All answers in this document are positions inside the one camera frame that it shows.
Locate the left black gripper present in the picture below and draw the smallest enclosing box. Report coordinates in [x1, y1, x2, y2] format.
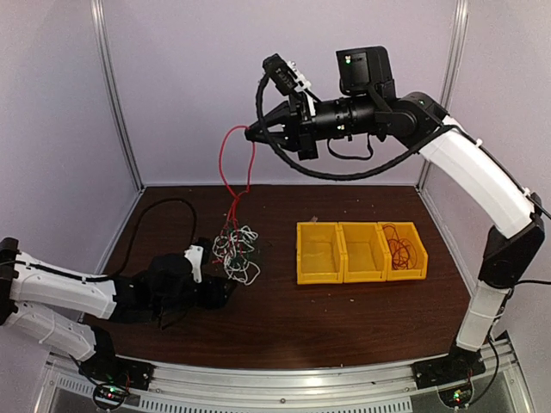
[153, 273, 237, 318]

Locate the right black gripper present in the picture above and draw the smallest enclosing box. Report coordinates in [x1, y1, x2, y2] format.
[245, 90, 378, 160]

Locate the cable pile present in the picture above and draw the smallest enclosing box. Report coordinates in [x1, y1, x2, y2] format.
[212, 214, 262, 287]

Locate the red cable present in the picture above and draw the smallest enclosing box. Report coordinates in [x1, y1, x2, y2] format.
[218, 124, 258, 233]
[382, 225, 418, 272]
[382, 223, 421, 270]

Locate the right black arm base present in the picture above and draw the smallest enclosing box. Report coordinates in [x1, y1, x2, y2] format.
[412, 348, 486, 390]

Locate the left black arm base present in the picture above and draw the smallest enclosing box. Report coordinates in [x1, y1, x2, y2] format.
[78, 357, 155, 391]

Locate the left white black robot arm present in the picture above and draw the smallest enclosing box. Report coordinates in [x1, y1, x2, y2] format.
[1, 237, 237, 382]

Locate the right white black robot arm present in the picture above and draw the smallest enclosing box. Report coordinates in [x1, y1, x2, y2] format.
[245, 46, 548, 380]

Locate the left yellow plastic bin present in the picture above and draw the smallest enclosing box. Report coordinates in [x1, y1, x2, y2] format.
[296, 221, 345, 285]

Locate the yellow plastic bin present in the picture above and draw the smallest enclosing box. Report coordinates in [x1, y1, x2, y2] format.
[339, 222, 390, 283]
[378, 222, 428, 281]
[296, 221, 345, 285]

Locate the left circuit board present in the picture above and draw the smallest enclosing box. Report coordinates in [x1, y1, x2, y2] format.
[92, 383, 131, 410]

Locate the circuit board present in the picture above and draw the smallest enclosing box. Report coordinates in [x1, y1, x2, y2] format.
[92, 383, 131, 410]
[437, 384, 474, 410]

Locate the middle yellow plastic bin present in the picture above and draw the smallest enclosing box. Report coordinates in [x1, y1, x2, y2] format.
[339, 222, 390, 283]

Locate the right yellow plastic bin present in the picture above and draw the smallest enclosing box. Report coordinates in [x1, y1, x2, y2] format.
[378, 222, 428, 281]

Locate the right circuit board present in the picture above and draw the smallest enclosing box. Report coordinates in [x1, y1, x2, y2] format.
[437, 384, 474, 410]

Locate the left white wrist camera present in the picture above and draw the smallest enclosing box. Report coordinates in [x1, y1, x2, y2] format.
[184, 237, 213, 284]

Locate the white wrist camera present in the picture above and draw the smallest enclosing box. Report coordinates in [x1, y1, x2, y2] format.
[184, 237, 213, 284]
[262, 53, 320, 102]

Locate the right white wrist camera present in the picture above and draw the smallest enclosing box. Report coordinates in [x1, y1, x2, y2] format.
[262, 53, 320, 102]

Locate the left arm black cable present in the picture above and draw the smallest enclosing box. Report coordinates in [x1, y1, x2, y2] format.
[12, 197, 199, 285]

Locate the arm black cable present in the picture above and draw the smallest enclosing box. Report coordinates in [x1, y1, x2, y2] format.
[254, 72, 551, 219]
[12, 197, 199, 285]

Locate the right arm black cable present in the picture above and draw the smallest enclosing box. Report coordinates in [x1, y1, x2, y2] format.
[254, 72, 551, 219]

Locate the right aluminium frame post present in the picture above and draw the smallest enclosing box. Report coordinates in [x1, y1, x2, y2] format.
[415, 0, 470, 194]

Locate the aluminium frame post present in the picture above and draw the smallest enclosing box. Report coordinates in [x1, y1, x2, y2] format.
[415, 0, 470, 194]
[90, 0, 145, 193]

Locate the left aluminium frame post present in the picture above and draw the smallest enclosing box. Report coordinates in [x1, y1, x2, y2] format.
[90, 0, 145, 193]

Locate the aluminium front rail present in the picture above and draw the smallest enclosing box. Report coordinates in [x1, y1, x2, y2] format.
[30, 336, 536, 412]

